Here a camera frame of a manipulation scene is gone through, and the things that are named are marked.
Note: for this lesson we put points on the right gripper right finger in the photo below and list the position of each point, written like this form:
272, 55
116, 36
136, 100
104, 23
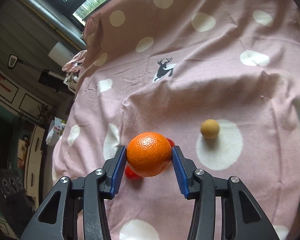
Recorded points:
242, 216

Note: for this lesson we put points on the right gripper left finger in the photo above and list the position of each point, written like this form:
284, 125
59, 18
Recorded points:
56, 217

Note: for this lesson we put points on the red tomato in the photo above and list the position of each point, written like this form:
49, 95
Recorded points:
130, 174
172, 144

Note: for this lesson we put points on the orange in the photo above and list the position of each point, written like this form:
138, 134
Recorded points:
149, 154

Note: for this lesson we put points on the lone tan longan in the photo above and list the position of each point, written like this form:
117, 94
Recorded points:
210, 129

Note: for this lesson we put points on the white printed paper bag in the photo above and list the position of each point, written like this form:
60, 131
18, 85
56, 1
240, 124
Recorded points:
56, 130

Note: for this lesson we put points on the pink polka dot cloth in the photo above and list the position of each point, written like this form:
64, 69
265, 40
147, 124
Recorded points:
166, 66

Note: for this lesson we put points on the crumpled pink clothing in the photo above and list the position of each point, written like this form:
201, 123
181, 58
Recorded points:
75, 64

